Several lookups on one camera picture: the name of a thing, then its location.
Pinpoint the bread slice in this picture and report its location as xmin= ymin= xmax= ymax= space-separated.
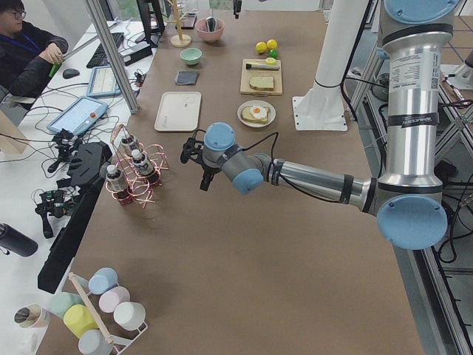
xmin=248 ymin=76 xmax=275 ymax=92
xmin=241 ymin=106 xmax=270 ymax=124

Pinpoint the metal ice scoop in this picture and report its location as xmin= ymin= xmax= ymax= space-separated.
xmin=205 ymin=16 xmax=217 ymax=33

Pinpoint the aluminium frame post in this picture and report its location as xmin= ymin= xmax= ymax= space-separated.
xmin=85 ymin=0 xmax=140 ymax=114

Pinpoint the pink bowl with ice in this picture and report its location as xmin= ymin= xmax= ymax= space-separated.
xmin=194 ymin=17 xmax=225 ymax=44

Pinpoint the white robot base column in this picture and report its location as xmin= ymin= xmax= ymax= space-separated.
xmin=293 ymin=0 xmax=370 ymax=132

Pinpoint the blue teach pendant near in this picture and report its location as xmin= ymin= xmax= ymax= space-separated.
xmin=47 ymin=96 xmax=108 ymax=136

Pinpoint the cream rabbit tray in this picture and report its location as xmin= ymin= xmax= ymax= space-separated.
xmin=154 ymin=92 xmax=201 ymax=132

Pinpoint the bread slice under egg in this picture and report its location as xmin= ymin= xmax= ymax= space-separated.
xmin=241 ymin=106 xmax=270 ymax=124

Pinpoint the tea bottle middle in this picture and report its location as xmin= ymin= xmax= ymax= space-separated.
xmin=132 ymin=149 xmax=154 ymax=177

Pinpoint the black keyboard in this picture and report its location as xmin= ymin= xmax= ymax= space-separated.
xmin=86 ymin=32 xmax=126 ymax=69

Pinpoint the white cup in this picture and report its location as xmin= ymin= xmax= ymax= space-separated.
xmin=113 ymin=301 xmax=146 ymax=331

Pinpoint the black computer mouse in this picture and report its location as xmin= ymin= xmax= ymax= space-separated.
xmin=62 ymin=69 xmax=81 ymax=79

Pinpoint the copper wire bottle rack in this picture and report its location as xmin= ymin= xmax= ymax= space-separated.
xmin=105 ymin=124 xmax=169 ymax=208

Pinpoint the tea bottle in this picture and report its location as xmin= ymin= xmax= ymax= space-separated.
xmin=132 ymin=149 xmax=154 ymax=177
xmin=106 ymin=164 xmax=124 ymax=192
xmin=120 ymin=135 xmax=140 ymax=155

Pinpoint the grey folded cloth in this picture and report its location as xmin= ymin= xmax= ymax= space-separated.
xmin=174 ymin=70 xmax=199 ymax=86

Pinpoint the pink cup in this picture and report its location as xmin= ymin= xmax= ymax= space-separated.
xmin=98 ymin=285 xmax=130 ymax=313

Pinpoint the black monitor stand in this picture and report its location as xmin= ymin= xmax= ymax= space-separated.
xmin=135 ymin=0 xmax=165 ymax=48

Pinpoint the white round plate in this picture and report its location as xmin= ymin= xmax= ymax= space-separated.
xmin=237 ymin=100 xmax=276 ymax=128

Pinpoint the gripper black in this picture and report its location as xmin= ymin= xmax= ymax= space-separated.
xmin=200 ymin=161 xmax=221 ymax=191

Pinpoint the green lime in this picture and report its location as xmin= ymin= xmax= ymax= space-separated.
xmin=268 ymin=49 xmax=279 ymax=58

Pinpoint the wooden mug tree stand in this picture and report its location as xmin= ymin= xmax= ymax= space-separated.
xmin=167 ymin=0 xmax=192 ymax=48

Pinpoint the blue teach pendant far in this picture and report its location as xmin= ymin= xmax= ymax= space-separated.
xmin=86 ymin=66 xmax=121 ymax=98

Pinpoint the tea bottle back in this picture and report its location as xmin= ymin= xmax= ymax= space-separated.
xmin=120 ymin=135 xmax=140 ymax=155

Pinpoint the tea bottle front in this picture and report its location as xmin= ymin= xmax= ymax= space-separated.
xmin=106 ymin=164 xmax=124 ymax=192

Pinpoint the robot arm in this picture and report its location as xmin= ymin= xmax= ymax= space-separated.
xmin=197 ymin=1 xmax=457 ymax=250

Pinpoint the green cup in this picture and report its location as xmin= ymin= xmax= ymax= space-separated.
xmin=49 ymin=291 xmax=84 ymax=320

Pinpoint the fried egg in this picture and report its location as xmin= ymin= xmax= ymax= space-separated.
xmin=249 ymin=106 xmax=268 ymax=120

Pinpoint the yellow cup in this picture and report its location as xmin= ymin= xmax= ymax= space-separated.
xmin=63 ymin=304 xmax=98 ymax=338

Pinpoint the blue cup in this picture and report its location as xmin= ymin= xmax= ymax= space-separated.
xmin=88 ymin=267 xmax=118 ymax=295

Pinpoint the blue teach pendant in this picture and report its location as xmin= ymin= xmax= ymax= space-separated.
xmin=86 ymin=66 xmax=121 ymax=98
xmin=47 ymin=96 xmax=108 ymax=136

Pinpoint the black long device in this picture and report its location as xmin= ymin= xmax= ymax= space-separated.
xmin=38 ymin=141 xmax=112 ymax=294

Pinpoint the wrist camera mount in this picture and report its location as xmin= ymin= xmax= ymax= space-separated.
xmin=180 ymin=129 xmax=205 ymax=165

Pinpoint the wooden cutting board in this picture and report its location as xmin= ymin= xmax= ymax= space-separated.
xmin=239 ymin=59 xmax=283 ymax=95

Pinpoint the white wire cup rack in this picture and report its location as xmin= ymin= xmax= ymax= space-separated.
xmin=67 ymin=272 xmax=149 ymax=354

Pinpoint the half lemon slice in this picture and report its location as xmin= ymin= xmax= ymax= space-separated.
xmin=265 ymin=57 xmax=276 ymax=66

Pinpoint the mint green bowl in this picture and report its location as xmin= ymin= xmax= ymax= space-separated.
xmin=180 ymin=48 xmax=203 ymax=66

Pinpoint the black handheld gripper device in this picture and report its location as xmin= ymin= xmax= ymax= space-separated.
xmin=35 ymin=189 xmax=81 ymax=239

